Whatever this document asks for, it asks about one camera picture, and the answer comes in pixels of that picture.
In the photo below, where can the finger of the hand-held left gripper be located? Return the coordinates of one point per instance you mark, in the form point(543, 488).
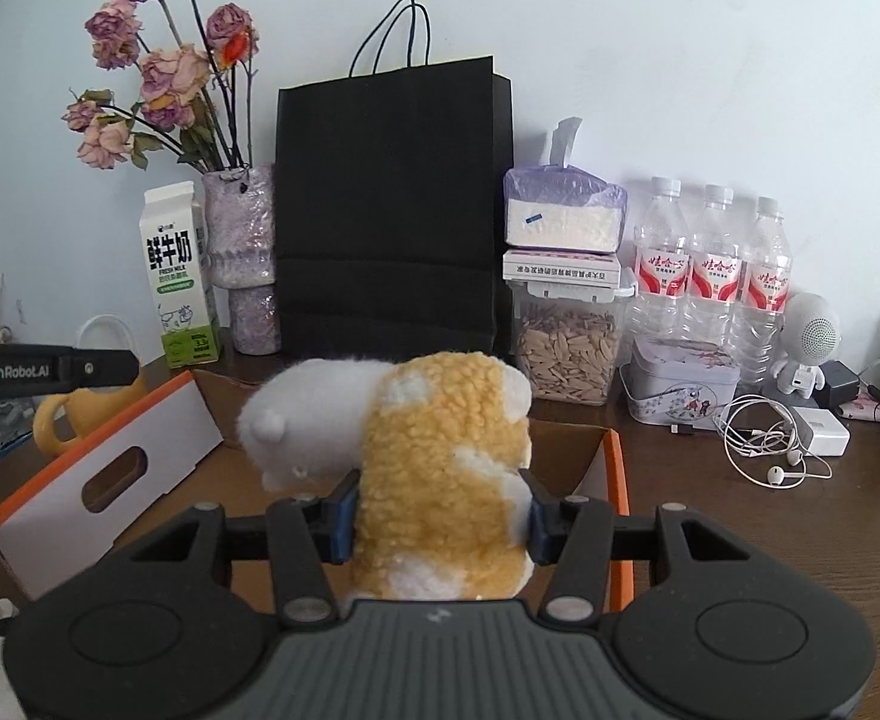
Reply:
point(106, 367)

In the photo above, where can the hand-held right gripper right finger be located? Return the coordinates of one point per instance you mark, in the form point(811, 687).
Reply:
point(539, 532)

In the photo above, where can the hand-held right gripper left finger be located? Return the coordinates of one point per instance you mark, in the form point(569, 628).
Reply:
point(344, 517)

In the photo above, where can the yellow white plush hamster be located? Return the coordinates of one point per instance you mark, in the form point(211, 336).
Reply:
point(440, 450)

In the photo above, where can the red orange cardboard box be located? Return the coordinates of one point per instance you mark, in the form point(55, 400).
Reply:
point(50, 525)

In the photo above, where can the yellow mug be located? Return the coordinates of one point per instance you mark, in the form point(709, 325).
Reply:
point(91, 412)

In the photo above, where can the white green milk carton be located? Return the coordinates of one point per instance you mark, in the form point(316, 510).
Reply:
point(177, 277)

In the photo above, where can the clear seed container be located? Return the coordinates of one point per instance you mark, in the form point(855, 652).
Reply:
point(563, 352)

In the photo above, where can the purple glitter vase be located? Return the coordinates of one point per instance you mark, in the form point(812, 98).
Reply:
point(241, 240)

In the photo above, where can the floral print tin box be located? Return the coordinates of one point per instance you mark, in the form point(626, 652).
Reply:
point(680, 390)

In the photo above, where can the white flat box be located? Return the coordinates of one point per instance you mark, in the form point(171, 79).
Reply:
point(560, 264)

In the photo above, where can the clear water bottle red label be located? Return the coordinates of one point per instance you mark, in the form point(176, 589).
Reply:
point(713, 274)
point(766, 285)
point(661, 270)

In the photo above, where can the dried pink rose bouquet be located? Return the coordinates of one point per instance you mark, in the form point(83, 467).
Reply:
point(173, 75)

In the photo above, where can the white power adapter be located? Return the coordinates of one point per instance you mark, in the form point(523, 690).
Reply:
point(822, 431)

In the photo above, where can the purple tissue pack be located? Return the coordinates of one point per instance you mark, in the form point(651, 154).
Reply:
point(560, 221)

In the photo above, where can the black paper bag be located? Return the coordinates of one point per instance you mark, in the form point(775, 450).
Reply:
point(387, 202)

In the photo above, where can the black power adapter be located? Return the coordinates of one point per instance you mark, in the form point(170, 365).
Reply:
point(837, 384)

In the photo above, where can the white robot-shaped speaker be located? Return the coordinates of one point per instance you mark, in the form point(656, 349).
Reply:
point(811, 330)

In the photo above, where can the pink floral card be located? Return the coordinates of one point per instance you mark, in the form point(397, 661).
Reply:
point(859, 410)

